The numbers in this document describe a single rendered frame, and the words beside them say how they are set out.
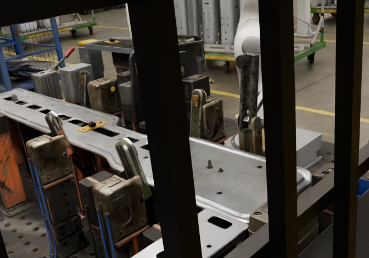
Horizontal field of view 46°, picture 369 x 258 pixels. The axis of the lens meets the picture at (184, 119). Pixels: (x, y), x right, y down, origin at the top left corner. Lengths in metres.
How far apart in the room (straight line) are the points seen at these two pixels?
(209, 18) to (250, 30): 4.58
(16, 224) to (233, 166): 0.81
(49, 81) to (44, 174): 0.75
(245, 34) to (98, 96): 0.51
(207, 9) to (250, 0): 4.52
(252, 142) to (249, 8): 0.58
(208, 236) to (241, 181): 0.19
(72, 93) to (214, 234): 0.98
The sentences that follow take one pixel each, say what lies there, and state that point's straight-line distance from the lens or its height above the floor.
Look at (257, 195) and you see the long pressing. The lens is 0.85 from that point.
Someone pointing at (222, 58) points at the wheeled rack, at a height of 0.24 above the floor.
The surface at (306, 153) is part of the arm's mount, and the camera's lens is 1.56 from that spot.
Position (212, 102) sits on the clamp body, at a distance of 1.15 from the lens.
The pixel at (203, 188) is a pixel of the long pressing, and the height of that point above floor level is 1.00.
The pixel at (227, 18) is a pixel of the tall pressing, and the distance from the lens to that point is 5.76.
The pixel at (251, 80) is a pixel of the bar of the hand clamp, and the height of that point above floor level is 1.16.
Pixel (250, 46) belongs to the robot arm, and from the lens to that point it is 1.36.
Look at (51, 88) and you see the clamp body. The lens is 1.85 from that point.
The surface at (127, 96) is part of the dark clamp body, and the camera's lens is 1.39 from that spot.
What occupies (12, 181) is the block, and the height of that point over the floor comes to 0.80.
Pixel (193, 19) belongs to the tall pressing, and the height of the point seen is 0.64.
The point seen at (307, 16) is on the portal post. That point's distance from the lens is 7.71.
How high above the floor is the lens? 1.43
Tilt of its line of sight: 20 degrees down
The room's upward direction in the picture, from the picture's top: 7 degrees counter-clockwise
